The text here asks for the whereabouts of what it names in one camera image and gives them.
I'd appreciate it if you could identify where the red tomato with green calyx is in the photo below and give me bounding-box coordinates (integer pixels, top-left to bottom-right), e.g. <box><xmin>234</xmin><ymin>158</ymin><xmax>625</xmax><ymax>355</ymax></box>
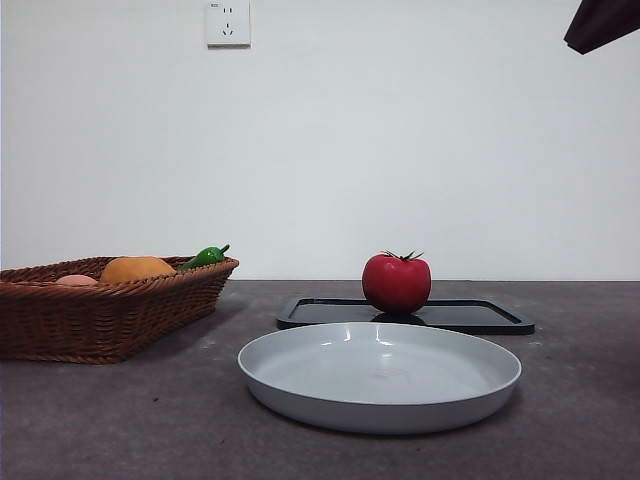
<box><xmin>361</xmin><ymin>248</ymin><xmax>433</xmax><ymax>315</ymax></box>

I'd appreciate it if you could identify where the black rectangular tray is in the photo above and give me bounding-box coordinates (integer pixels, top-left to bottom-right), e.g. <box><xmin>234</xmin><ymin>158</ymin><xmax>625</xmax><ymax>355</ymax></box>
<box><xmin>276</xmin><ymin>297</ymin><xmax>537</xmax><ymax>336</ymax></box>

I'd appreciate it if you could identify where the pale grey round plate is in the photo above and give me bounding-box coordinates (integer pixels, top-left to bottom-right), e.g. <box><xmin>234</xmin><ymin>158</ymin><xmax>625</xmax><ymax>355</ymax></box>
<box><xmin>237</xmin><ymin>321</ymin><xmax>524</xmax><ymax>435</ymax></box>

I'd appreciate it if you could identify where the green pepper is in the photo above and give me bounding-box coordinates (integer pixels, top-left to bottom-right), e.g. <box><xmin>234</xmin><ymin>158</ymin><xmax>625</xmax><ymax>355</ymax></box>
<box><xmin>177</xmin><ymin>244</ymin><xmax>231</xmax><ymax>273</ymax></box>

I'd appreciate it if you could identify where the orange round fruit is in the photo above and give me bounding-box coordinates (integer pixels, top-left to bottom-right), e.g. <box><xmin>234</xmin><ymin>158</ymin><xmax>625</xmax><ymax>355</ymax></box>
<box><xmin>99</xmin><ymin>255</ymin><xmax>177</xmax><ymax>284</ymax></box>

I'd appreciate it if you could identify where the brown wicker basket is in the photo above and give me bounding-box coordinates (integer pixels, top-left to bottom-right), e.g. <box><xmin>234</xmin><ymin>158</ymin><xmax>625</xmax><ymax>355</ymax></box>
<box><xmin>0</xmin><ymin>255</ymin><xmax>241</xmax><ymax>365</ymax></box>

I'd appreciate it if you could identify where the white wall socket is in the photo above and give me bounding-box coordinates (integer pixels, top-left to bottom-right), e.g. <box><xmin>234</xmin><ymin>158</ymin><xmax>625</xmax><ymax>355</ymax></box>
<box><xmin>207</xmin><ymin>0</ymin><xmax>252</xmax><ymax>50</ymax></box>

